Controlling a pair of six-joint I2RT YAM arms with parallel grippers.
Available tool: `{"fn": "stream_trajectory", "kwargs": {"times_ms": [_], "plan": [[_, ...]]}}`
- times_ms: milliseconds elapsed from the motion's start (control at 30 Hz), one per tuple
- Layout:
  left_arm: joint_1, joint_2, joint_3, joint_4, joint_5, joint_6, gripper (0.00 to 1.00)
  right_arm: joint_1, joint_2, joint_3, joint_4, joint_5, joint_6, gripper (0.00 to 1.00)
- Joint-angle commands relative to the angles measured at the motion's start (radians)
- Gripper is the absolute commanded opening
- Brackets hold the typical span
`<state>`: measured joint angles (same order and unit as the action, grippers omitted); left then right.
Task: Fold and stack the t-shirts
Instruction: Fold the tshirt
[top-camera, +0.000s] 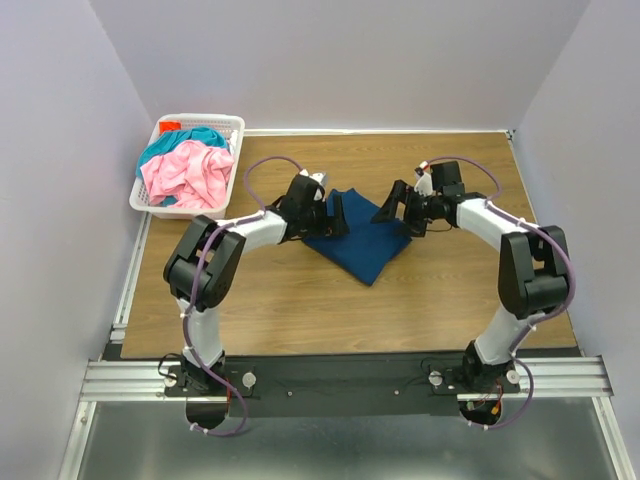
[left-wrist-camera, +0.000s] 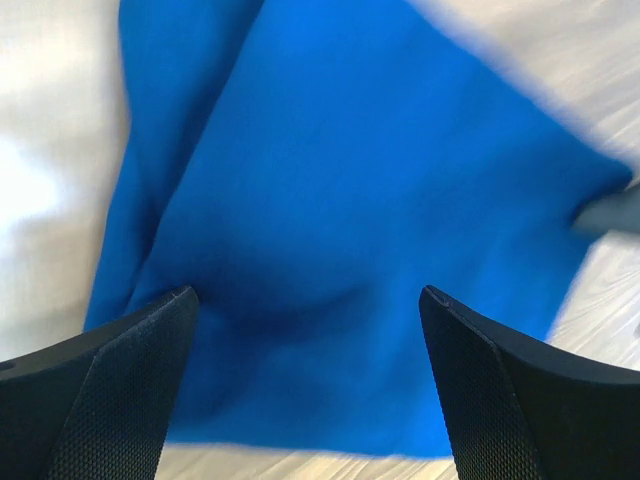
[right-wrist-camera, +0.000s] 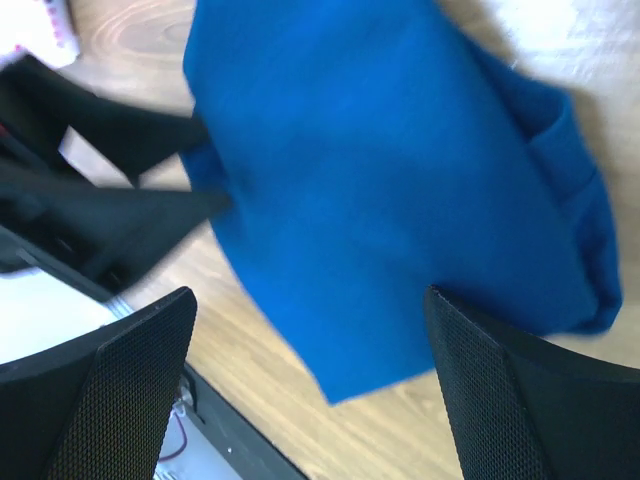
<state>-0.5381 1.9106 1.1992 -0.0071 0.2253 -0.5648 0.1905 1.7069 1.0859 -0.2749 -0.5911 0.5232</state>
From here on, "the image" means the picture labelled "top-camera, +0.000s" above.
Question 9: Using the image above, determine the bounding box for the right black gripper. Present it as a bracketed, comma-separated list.
[370, 179, 441, 239]

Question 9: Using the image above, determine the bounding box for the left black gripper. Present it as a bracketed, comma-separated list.
[299, 195, 350, 238]

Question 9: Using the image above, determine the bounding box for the dark blue t shirt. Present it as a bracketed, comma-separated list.
[303, 188, 411, 286]

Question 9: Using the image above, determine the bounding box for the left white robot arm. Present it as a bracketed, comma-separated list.
[163, 170, 349, 395]

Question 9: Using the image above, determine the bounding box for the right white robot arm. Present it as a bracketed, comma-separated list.
[371, 156, 576, 392]

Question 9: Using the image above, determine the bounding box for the white plastic laundry basket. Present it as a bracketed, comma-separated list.
[129, 113, 245, 219]

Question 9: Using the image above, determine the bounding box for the pink t shirt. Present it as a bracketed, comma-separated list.
[141, 140, 235, 209]

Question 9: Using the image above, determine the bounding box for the teal t shirt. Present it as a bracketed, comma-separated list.
[136, 127, 230, 178]

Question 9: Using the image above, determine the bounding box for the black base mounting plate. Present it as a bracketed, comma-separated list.
[158, 351, 520, 427]

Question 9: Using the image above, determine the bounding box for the orange cloth in basket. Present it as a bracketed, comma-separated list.
[158, 121, 182, 135]

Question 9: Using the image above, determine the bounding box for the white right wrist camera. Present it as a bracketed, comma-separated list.
[413, 161, 434, 197]

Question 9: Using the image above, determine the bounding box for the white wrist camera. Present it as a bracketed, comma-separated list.
[413, 161, 434, 197]
[299, 169, 328, 188]

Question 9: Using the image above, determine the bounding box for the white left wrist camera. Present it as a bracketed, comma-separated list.
[299, 169, 328, 188]

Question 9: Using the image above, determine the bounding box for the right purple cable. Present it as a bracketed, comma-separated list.
[417, 155, 576, 432]

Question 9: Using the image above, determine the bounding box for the purple cable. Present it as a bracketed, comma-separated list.
[417, 155, 576, 432]
[179, 156, 309, 437]

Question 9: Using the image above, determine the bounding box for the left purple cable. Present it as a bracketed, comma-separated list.
[179, 156, 309, 437]

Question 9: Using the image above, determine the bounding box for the aluminium frame rail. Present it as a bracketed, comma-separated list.
[58, 357, 636, 479]

